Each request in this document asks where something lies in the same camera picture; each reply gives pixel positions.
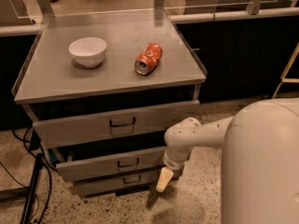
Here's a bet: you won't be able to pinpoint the grey drawer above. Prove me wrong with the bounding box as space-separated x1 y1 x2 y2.
72 166 185 199
34 100 199 148
57 147 165 182

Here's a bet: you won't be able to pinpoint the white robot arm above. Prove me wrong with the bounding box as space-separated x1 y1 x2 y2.
156 98 299 224

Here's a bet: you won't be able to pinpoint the grey bottom drawer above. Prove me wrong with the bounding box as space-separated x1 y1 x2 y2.
72 166 185 199

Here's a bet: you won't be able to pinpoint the grey metal drawer cabinet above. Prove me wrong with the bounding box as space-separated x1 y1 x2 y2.
11 8 208 161

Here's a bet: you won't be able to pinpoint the grey top drawer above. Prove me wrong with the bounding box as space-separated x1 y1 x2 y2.
34 100 199 148

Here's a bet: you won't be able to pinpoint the crushed orange soda can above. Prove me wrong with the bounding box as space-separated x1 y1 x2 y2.
135 43 163 76

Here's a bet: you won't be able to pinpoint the black power strip bar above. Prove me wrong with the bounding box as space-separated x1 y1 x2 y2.
21 153 43 224

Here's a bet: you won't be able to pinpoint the white ceramic bowl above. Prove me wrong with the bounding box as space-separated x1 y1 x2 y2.
68 37 107 68

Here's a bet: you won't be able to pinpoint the wooden wheeled stand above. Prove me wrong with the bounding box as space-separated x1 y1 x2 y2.
271 42 299 100

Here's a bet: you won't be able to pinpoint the black floor cables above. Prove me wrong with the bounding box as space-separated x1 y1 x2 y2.
0 126 67 224

